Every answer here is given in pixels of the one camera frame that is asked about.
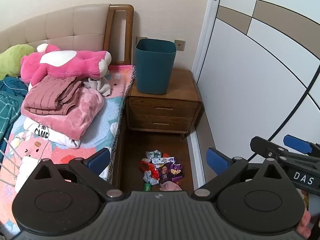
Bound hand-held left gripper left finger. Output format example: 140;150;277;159
32;148;123;202

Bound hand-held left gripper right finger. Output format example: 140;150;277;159
191;147;288;202

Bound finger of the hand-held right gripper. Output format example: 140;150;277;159
250;136;297;162
284;134;320;156

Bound purple snack packet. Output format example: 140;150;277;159
168;163;184;181

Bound purple chip packet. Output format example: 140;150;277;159
158;162;173;184

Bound teal plastic trash bin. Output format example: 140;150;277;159
135;39;177;96

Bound person's right hand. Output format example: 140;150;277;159
297;209;313;239

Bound white printed shirt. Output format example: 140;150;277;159
22;119;81;149

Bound pink fleece blanket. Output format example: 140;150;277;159
24;87;105;142

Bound red plastic wrapper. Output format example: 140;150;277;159
139;160;160;179

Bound crumpled light blue tissue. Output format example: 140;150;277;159
143;170;159;186

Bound flat white blue wrapper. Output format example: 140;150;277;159
151;157;175;165

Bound crumpled pink paper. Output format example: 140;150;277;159
160;181;183;192

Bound wooden nightstand drawer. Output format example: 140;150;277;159
128;114;196;132
128;97;200;118

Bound white and beige wardrobe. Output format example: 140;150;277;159
186;0;320;189

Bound beige cloth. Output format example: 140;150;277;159
84;76;112;97

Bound white plastic device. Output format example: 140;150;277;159
14;156;40;193

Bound wooden nightstand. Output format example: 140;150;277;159
125;68;203;140

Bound folded dusty pink garment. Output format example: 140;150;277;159
21;75;84;117

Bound pink plush bear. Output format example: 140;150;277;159
20;43;112;84

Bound teal plaid cloth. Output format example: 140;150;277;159
0;76;29;150

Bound green plush toy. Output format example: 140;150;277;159
0;44;37;80

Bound white cable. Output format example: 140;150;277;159
14;122;50;161

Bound white wire rack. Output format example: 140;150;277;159
0;137;24;188

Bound wooden bed frame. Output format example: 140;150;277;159
103;4;135;191

